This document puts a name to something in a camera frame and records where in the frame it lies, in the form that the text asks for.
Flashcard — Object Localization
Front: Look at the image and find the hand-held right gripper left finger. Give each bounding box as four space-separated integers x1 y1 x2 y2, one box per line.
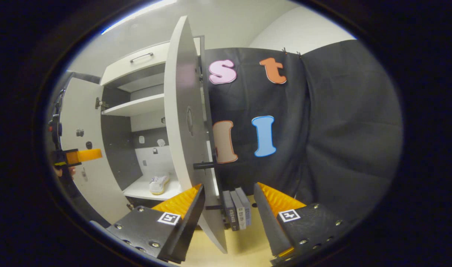
107 184 206 264

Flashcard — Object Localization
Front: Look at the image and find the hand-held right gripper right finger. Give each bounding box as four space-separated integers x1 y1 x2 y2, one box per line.
254 182 354 264

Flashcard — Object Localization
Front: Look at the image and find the white shoe cabinet door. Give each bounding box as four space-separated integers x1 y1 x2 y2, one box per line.
59 77 132 223
164 16 228 254

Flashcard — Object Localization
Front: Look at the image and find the white sneaker shoe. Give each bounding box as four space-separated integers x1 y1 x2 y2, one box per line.
149 174 171 195

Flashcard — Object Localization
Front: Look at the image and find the white shoe cabinet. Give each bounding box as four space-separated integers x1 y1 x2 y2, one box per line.
59 16 228 254

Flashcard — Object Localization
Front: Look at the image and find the white cabinet shelf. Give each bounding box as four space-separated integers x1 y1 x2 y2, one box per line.
102 93 165 117

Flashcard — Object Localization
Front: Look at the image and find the white cabinet drawer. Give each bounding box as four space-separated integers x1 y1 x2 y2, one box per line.
100 41 171 86

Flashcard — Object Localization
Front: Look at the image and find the grey blue book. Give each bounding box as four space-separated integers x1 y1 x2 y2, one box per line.
235 187 252 227

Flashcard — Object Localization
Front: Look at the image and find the dark book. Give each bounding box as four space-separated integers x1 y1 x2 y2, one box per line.
222 190 239 231

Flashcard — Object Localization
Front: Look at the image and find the black backdrop cloth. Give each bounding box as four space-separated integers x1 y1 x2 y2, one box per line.
44 39 404 223

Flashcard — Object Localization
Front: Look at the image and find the black door handle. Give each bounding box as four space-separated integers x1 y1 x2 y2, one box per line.
193 156 223 211

